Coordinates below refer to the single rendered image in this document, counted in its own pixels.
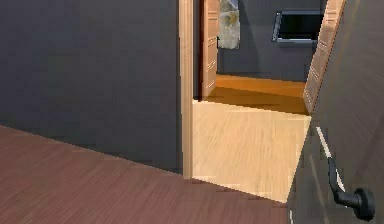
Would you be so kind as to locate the light wood panelled door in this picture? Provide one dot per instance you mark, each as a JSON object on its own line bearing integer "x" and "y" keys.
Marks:
{"x": 210, "y": 50}
{"x": 321, "y": 56}

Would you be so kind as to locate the dark grey room door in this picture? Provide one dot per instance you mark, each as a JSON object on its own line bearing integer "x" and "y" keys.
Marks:
{"x": 353, "y": 110}

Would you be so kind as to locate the grey framed wall picture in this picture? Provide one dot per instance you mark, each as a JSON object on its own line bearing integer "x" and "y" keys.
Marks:
{"x": 229, "y": 26}

